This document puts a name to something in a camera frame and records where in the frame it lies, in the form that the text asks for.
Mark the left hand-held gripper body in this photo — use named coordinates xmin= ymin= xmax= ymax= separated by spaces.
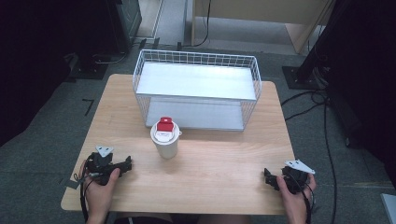
xmin=83 ymin=145 xmax=126 ymax=187

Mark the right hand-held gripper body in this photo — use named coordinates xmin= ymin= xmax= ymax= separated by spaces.
xmin=280 ymin=159 xmax=316 ymax=195

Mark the person's right hand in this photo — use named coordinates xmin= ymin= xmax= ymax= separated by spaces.
xmin=276 ymin=173 xmax=318 ymax=222

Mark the person's left hand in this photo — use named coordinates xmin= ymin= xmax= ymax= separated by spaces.
xmin=78 ymin=159 xmax=121 ymax=220

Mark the grey tape strip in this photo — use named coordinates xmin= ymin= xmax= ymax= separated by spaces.
xmin=63 ymin=175 xmax=82 ymax=190

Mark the white cup with red lid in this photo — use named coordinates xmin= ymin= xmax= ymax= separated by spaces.
xmin=149 ymin=116 xmax=183 ymax=161

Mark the black floor stand base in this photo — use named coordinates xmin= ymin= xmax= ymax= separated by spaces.
xmin=64 ymin=51 xmax=112 ymax=81

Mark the white box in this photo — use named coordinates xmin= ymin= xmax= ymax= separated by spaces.
xmin=379 ymin=192 xmax=396 ymax=224

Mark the black cabinet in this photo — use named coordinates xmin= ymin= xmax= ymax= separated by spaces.
xmin=104 ymin=0 xmax=143 ymax=54

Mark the light wooden furniture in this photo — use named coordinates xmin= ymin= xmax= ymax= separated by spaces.
xmin=190 ymin=0 xmax=338 ymax=55

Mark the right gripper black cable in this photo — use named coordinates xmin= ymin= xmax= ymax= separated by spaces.
xmin=289 ymin=174 xmax=316 ymax=224

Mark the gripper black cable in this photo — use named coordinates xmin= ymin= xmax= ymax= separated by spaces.
xmin=73 ymin=173 xmax=95 ymax=224
xmin=289 ymin=174 xmax=316 ymax=224

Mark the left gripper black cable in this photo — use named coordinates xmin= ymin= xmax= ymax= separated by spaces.
xmin=73 ymin=173 xmax=95 ymax=224

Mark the long black floor cable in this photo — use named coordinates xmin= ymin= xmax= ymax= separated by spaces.
xmin=279 ymin=89 xmax=340 ymax=224

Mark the white wire shelf rack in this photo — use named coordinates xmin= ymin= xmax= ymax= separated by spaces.
xmin=132 ymin=49 xmax=263 ymax=133

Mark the black stand with base plate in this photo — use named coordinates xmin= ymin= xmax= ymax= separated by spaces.
xmin=281 ymin=0 xmax=362 ymax=91

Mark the thin black hanging cable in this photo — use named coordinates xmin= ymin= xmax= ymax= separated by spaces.
xmin=186 ymin=0 xmax=213 ymax=49

